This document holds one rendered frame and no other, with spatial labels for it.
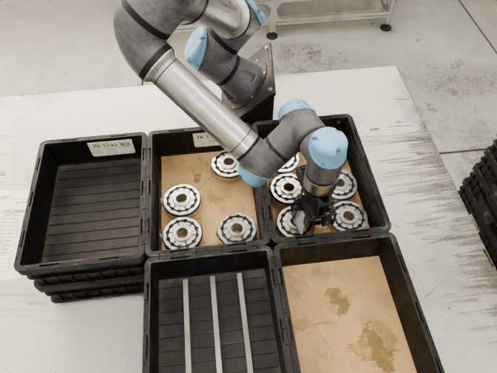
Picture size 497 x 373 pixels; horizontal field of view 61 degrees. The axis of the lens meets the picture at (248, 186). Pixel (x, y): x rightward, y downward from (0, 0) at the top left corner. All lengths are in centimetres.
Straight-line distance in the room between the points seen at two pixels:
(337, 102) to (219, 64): 55
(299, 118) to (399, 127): 77
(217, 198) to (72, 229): 40
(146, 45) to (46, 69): 228
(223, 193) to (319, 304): 40
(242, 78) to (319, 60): 168
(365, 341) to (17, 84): 265
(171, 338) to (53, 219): 48
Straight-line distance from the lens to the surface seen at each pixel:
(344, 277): 110
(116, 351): 120
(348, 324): 106
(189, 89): 92
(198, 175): 124
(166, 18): 90
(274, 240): 101
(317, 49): 306
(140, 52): 92
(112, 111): 167
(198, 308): 106
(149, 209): 108
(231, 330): 103
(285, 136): 91
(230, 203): 118
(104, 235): 119
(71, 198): 129
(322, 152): 82
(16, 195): 154
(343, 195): 119
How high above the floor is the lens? 182
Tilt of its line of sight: 55 degrees down
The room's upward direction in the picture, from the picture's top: straight up
